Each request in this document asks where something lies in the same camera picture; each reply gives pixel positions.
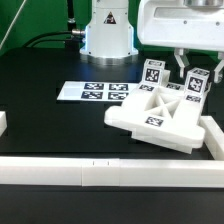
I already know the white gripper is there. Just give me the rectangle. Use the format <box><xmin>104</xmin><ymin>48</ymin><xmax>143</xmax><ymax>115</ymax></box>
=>
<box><xmin>137</xmin><ymin>0</ymin><xmax>224</xmax><ymax>83</ymax></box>

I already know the white chair back frame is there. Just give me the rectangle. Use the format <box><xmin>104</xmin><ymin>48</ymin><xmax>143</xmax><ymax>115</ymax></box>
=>
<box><xmin>103</xmin><ymin>68</ymin><xmax>206</xmax><ymax>148</ymax></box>

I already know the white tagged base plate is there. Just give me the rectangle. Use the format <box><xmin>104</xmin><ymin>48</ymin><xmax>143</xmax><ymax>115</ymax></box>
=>
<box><xmin>57</xmin><ymin>81</ymin><xmax>137</xmax><ymax>102</ymax></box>

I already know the white U-shaped fence frame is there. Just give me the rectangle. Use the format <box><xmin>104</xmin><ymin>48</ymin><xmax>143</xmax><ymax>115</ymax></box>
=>
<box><xmin>0</xmin><ymin>115</ymin><xmax>224</xmax><ymax>188</ymax></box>

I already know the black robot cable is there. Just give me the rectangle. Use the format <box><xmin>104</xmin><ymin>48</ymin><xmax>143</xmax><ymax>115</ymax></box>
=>
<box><xmin>25</xmin><ymin>29</ymin><xmax>86</xmax><ymax>48</ymax></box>

